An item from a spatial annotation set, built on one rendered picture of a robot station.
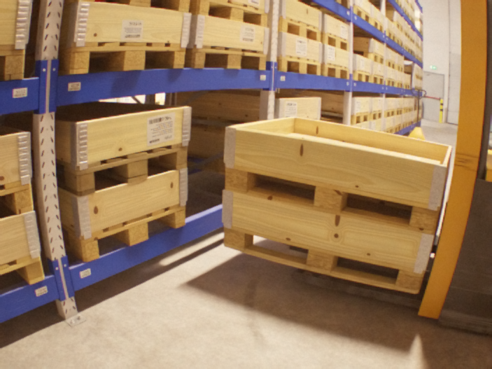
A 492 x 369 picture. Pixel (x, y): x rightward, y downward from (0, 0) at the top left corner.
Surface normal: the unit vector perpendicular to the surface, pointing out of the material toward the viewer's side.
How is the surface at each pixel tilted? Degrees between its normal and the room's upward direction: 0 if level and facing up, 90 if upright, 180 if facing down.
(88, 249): 90
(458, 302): 90
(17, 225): 90
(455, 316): 90
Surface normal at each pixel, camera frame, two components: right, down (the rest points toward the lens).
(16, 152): 0.84, 0.18
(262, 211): -0.52, 0.18
